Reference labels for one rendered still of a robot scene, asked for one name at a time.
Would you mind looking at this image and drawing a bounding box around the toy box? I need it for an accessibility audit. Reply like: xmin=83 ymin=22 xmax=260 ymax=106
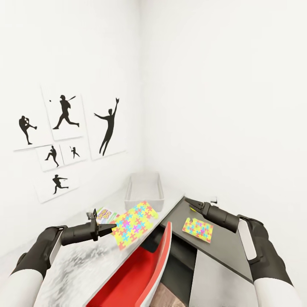
xmin=124 ymin=172 xmax=165 ymax=212

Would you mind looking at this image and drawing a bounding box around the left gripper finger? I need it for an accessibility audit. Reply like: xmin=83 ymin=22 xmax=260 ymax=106
xmin=99 ymin=229 xmax=113 ymax=237
xmin=96 ymin=223 xmax=117 ymax=236

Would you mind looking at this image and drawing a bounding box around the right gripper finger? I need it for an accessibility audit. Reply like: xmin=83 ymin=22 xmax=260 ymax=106
xmin=185 ymin=198 xmax=206 ymax=210
xmin=189 ymin=205 xmax=203 ymax=214

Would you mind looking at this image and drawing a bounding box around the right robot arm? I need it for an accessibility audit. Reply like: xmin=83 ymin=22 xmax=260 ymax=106
xmin=185 ymin=196 xmax=304 ymax=307

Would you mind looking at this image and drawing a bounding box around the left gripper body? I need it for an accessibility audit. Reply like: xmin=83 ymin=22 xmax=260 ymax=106
xmin=73 ymin=219 xmax=98 ymax=243

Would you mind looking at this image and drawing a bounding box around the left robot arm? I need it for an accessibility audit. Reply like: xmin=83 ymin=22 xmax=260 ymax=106
xmin=0 ymin=207 xmax=117 ymax=307

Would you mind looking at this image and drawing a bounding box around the board game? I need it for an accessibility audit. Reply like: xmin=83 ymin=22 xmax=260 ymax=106
xmin=96 ymin=207 xmax=121 ymax=225

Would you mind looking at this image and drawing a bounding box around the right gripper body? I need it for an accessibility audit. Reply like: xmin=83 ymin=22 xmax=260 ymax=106
xmin=202 ymin=202 xmax=228 ymax=228

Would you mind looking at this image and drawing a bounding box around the jigsaw puzzle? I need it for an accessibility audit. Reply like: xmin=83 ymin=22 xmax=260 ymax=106
xmin=182 ymin=218 xmax=213 ymax=243
xmin=110 ymin=201 xmax=159 ymax=252

